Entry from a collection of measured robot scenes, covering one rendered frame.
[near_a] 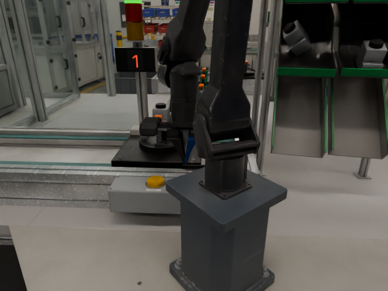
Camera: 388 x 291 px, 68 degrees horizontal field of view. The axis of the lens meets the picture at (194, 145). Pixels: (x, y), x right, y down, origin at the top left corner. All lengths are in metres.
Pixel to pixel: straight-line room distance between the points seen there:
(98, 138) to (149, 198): 0.42
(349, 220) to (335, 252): 0.13
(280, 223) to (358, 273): 0.19
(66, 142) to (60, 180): 0.29
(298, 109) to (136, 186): 0.48
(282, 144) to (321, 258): 0.30
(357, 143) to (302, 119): 0.15
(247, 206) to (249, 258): 0.11
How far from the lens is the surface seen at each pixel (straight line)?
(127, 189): 0.68
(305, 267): 0.66
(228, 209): 0.43
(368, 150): 0.87
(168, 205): 0.68
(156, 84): 2.04
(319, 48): 0.88
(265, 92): 0.86
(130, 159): 0.80
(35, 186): 0.85
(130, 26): 0.92
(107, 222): 0.76
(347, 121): 0.89
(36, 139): 1.13
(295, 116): 0.85
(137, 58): 0.92
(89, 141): 1.04
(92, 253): 0.69
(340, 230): 0.79
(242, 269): 0.52
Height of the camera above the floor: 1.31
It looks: 23 degrees down
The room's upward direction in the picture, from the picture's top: straight up
